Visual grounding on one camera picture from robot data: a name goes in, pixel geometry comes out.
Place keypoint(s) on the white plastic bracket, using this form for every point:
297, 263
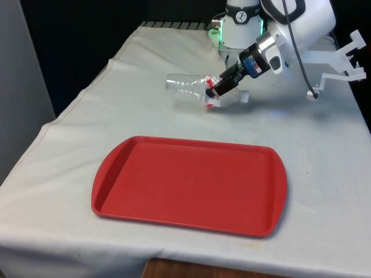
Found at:
340, 59

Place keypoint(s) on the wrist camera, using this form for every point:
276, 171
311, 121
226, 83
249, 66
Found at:
268, 46

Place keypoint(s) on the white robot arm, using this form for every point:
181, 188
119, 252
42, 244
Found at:
240, 32

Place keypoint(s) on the red tray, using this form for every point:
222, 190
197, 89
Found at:
191, 185

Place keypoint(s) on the clear plastic bottle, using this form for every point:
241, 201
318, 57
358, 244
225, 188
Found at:
185, 88

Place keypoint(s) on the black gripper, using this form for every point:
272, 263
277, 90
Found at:
253, 62

